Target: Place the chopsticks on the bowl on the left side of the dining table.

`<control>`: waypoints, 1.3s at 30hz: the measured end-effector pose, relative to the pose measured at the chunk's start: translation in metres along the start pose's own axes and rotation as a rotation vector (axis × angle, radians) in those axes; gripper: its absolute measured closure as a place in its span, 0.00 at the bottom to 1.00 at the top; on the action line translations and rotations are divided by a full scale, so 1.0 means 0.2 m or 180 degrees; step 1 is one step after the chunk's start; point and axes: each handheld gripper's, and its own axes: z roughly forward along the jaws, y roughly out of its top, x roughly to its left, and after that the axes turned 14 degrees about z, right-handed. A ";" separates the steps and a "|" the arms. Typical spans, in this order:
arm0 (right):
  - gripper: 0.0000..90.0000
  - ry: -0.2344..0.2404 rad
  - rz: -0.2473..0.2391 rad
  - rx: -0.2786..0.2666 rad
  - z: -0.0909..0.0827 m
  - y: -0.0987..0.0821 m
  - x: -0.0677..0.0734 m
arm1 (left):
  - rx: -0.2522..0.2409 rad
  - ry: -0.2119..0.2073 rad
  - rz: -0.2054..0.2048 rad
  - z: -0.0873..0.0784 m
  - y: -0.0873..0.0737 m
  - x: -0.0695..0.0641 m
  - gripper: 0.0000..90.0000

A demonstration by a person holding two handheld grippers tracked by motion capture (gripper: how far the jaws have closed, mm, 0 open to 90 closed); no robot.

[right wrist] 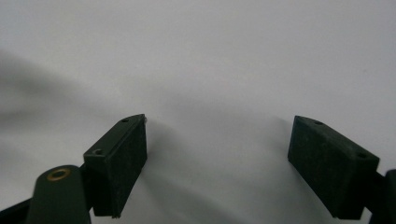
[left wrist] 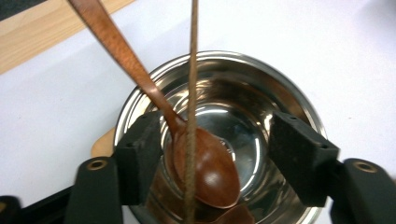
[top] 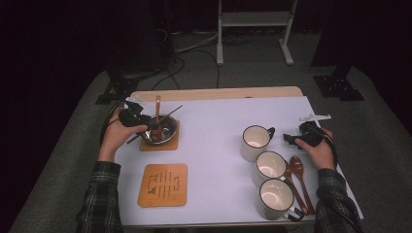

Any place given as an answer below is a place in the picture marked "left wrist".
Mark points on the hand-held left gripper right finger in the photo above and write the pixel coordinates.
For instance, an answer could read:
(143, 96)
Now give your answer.
(302, 161)

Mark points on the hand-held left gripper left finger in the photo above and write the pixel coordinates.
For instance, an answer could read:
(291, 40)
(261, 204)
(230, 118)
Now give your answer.
(138, 161)

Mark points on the square wooden coaster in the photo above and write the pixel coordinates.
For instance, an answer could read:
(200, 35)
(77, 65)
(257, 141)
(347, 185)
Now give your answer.
(104, 147)

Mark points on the brown wooden spoon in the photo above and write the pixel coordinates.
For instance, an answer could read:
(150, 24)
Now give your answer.
(211, 174)

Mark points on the stainless steel bowl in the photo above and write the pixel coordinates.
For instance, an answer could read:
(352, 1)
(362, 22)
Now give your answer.
(249, 93)

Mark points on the thin brown chopstick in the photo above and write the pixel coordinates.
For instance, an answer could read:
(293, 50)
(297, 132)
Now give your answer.
(192, 93)

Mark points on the white paper table cover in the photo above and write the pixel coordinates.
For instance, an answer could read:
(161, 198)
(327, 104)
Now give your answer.
(311, 37)

